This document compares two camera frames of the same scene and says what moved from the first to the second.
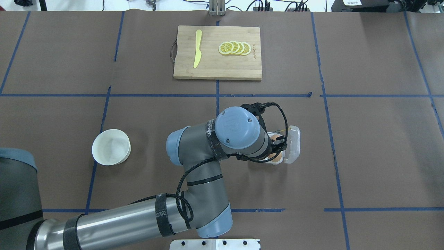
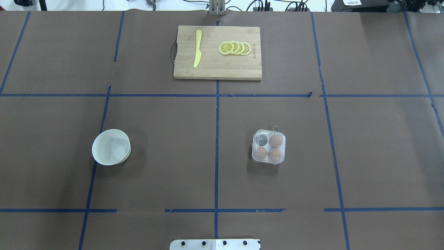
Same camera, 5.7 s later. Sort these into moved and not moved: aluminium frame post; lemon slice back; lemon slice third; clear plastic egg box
Moved: clear plastic egg box
Not moved: lemon slice third; lemon slice back; aluminium frame post
